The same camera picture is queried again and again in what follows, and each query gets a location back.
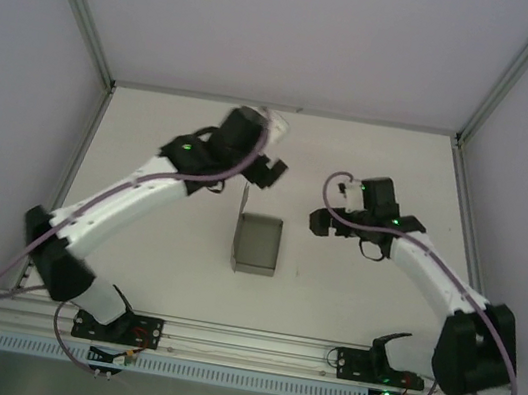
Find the grey paper box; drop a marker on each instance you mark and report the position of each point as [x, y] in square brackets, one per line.
[259, 242]

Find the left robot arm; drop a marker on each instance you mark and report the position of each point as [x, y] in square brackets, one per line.
[116, 203]

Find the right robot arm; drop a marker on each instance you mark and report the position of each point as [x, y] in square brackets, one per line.
[433, 276]

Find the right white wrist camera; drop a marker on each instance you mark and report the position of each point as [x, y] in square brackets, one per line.
[351, 196]

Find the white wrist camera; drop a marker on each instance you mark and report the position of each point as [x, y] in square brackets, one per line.
[278, 126]
[351, 196]

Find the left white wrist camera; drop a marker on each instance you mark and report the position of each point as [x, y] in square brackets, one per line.
[278, 126]

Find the aluminium table edge rail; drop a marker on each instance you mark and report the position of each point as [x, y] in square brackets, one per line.
[185, 92]
[84, 152]
[468, 216]

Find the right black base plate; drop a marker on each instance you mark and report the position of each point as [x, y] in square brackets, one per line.
[352, 364]

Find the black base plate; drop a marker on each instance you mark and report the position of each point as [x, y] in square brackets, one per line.
[145, 330]
[352, 364]

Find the aluminium mounting rail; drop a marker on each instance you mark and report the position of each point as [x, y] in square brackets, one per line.
[248, 349]

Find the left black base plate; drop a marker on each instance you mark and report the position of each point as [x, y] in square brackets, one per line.
[145, 330]

